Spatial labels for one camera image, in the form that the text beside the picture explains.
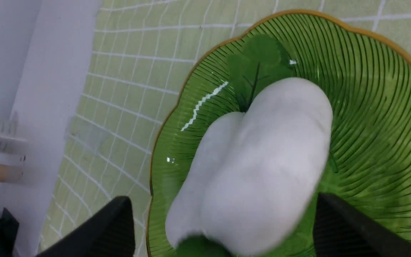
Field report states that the green checked tablecloth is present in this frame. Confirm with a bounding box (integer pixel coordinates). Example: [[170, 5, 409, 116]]
[[39, 0, 411, 257]]

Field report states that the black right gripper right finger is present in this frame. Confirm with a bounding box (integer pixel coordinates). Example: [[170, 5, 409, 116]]
[[313, 193, 411, 257]]

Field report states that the white wall bracket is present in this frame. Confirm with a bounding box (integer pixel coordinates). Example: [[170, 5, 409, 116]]
[[0, 112, 28, 156]]

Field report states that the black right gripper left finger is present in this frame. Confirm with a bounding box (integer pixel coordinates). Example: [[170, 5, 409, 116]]
[[37, 196, 136, 257]]

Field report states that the green glass plate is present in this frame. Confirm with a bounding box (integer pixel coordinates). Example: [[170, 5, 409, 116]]
[[146, 9, 411, 257]]

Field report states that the white toy radish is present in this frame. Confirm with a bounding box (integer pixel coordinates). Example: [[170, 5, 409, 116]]
[[165, 34, 292, 247], [199, 77, 333, 256]]

